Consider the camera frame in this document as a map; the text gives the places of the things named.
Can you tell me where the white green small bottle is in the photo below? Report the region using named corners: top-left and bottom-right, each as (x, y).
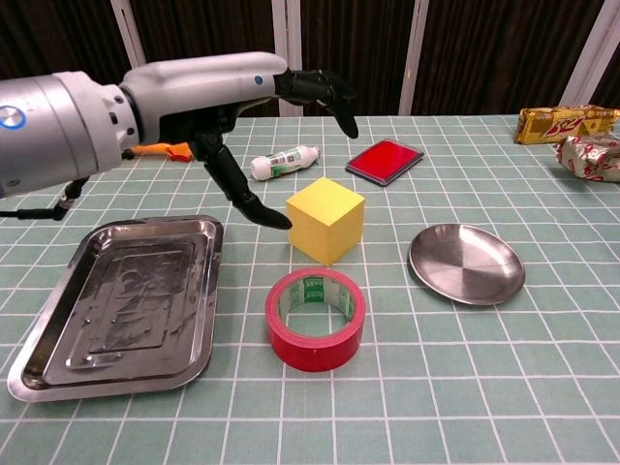
top-left (250, 144), bottom-right (322, 181)

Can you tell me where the yellow cube block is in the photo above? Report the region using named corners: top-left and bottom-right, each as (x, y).
top-left (285, 176), bottom-right (365, 267)

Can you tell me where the round steel plate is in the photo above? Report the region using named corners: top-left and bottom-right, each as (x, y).
top-left (408, 223), bottom-right (527, 306)

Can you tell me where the rectangular steel tray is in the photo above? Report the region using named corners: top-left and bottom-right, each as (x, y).
top-left (7, 214), bottom-right (225, 404)

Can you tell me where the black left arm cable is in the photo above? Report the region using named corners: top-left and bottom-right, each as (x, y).
top-left (0, 176), bottom-right (91, 222)

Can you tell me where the red stamp pad case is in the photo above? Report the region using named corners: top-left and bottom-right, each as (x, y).
top-left (345, 139), bottom-right (425, 188)

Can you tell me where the crumpled silver red wrapper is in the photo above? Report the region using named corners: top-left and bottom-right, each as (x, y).
top-left (555, 135), bottom-right (620, 184)

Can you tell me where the yellow snack packet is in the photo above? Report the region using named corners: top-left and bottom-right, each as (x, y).
top-left (512, 105), bottom-right (620, 145)

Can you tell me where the red tape roll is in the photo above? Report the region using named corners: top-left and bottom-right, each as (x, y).
top-left (264, 266), bottom-right (367, 373)

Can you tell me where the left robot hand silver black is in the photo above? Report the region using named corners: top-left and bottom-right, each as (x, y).
top-left (119, 51), bottom-right (359, 231)

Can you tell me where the orange rubber chicken toy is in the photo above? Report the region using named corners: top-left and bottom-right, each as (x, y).
top-left (130, 141), bottom-right (194, 164)

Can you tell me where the white metal frame post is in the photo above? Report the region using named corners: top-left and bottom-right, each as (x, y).
top-left (109, 0), bottom-right (147, 69)
top-left (397, 0), bottom-right (431, 116)
top-left (270, 0), bottom-right (304, 117)
top-left (561, 0), bottom-right (620, 108)

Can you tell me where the green checked tablecloth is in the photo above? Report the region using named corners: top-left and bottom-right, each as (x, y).
top-left (0, 114), bottom-right (620, 465)

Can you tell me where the dark brown curtain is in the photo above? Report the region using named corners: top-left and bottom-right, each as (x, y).
top-left (0, 0), bottom-right (620, 125)

